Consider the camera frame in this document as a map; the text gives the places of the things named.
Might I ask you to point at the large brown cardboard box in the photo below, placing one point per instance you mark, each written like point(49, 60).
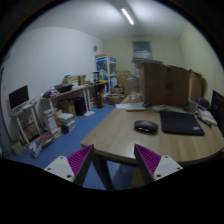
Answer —
point(170, 85)

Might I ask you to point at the round wooden table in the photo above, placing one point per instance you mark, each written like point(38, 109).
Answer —
point(114, 138)

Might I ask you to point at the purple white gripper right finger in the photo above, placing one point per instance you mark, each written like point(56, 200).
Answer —
point(153, 166)

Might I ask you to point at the stack of books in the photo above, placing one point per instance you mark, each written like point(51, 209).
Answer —
point(67, 122)

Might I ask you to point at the black monitor on stand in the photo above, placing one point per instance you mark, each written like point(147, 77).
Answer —
point(18, 97)

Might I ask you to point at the black mouse pad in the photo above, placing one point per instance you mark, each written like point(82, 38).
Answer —
point(180, 123)

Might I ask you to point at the white keyboard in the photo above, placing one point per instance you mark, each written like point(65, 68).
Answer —
point(135, 109)

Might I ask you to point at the dark monitor at right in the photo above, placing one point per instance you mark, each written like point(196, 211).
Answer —
point(217, 110)

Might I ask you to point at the clear water jug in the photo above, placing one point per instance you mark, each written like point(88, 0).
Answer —
point(133, 88)

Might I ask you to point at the ceiling tube light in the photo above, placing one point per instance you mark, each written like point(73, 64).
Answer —
point(128, 17)

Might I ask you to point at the blue white shelf cabinet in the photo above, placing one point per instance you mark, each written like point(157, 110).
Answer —
point(107, 68)

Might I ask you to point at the white side stand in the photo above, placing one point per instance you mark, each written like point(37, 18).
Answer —
point(27, 121)

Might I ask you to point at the black computer tower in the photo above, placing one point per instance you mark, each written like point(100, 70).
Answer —
point(80, 107)

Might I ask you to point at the black computer mouse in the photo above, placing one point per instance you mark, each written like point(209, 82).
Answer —
point(146, 126)

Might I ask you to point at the wooden wall desk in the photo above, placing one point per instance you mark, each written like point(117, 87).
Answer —
point(76, 92)

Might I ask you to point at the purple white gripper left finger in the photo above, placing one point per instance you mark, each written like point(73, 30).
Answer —
point(73, 168)

